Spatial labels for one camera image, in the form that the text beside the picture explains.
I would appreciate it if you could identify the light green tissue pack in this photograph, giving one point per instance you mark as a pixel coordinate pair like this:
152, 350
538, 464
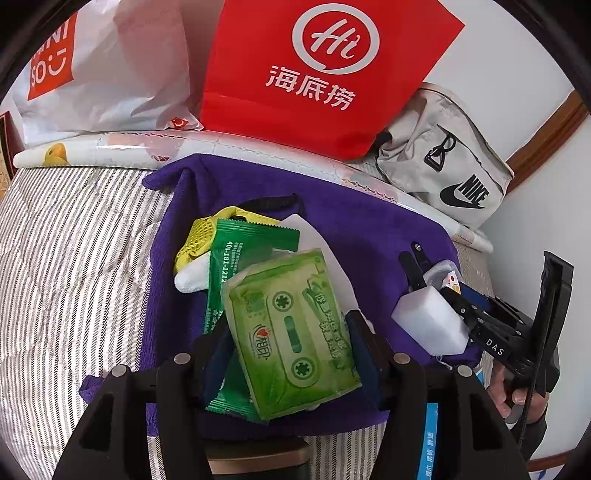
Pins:
286, 332

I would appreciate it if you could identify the dark green wet wipe packet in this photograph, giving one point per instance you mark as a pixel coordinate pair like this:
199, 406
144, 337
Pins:
231, 258

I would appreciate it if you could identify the blue tissue box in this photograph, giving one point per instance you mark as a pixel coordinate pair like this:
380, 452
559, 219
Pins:
427, 438

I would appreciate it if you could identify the brown wooden door frame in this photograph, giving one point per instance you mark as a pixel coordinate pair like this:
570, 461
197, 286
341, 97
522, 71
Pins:
554, 134

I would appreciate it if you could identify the white sponge block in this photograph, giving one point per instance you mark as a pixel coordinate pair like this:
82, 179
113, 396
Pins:
429, 318

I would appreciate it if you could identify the white plastic shopping bag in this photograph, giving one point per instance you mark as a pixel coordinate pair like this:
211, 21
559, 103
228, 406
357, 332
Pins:
115, 69

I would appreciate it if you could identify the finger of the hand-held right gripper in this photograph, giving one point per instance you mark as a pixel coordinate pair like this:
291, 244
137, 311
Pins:
411, 272
461, 307

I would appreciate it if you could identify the beige waist bag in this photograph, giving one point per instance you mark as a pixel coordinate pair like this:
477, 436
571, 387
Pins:
415, 152

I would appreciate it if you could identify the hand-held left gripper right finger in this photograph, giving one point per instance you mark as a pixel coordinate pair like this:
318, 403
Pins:
371, 374

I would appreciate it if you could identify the red paper shopping bag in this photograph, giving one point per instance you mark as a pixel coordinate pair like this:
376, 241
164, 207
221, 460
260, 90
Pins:
277, 120

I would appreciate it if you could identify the yellow mesh cloth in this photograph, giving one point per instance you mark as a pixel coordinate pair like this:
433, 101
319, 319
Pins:
198, 235

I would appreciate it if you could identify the small white orange packet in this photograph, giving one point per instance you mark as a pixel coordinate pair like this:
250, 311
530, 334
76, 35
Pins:
445, 277

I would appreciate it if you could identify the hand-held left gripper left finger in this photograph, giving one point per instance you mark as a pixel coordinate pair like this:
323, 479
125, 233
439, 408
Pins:
213, 369

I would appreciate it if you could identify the person's right forearm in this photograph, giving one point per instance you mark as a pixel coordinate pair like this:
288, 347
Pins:
535, 434

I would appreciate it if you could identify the person's right hand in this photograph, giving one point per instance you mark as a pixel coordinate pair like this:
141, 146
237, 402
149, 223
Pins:
505, 397

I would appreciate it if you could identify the purple towel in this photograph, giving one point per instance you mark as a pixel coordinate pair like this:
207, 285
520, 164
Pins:
369, 217

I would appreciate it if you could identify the printed paper roll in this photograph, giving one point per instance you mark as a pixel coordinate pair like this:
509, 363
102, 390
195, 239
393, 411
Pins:
115, 147

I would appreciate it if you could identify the dark box with gold end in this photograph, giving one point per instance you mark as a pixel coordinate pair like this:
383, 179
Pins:
258, 461

